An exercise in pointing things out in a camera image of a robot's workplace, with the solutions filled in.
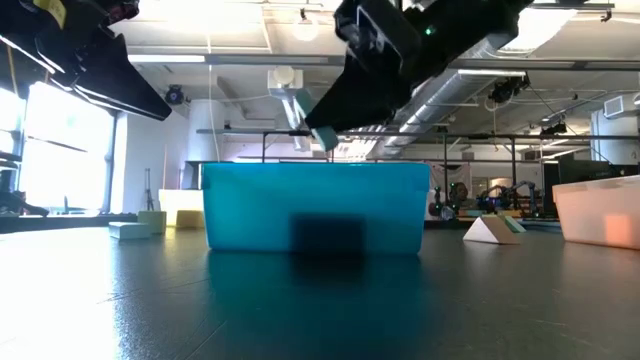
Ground white round column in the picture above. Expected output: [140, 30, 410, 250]
[186, 98, 227, 162]

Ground white ceiling box unit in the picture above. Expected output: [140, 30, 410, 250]
[266, 65, 305, 99]

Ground globe ceiling lamp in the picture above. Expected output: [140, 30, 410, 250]
[291, 16, 322, 43]

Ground dark background screen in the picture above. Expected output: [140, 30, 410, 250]
[542, 158, 640, 185]

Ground person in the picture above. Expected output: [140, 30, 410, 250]
[449, 180, 474, 211]

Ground dark machine silhouette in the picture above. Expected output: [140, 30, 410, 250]
[0, 151, 51, 218]

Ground teal wedge block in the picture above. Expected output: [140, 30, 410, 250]
[501, 215, 528, 235]

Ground white hanging cord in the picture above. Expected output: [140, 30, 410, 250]
[207, 34, 222, 157]

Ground cream wedge block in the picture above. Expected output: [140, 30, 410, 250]
[462, 214, 522, 246]

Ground yellow block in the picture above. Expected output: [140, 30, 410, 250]
[174, 209, 206, 231]

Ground orange block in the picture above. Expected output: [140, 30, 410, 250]
[604, 214, 634, 245]

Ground silver ceiling duct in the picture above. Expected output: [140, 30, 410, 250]
[382, 29, 531, 159]

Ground blue plastic bin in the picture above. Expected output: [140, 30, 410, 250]
[200, 161, 432, 257]

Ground yellow green cube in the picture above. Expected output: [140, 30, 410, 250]
[136, 209, 168, 236]

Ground pink plastic bin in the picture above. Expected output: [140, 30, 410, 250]
[551, 174, 640, 251]

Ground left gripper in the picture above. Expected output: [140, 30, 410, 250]
[0, 0, 173, 123]

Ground white ceiling pipes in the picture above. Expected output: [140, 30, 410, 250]
[344, 119, 426, 159]

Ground black tripod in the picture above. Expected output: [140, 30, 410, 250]
[143, 167, 157, 212]

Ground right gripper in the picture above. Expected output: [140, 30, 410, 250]
[303, 0, 439, 134]

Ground yellow plastic bin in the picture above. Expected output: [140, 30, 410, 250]
[158, 188, 206, 230]

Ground yellow hanging cable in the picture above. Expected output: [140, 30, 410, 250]
[5, 47, 19, 97]

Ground pale teal block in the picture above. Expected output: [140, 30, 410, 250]
[108, 221, 153, 241]

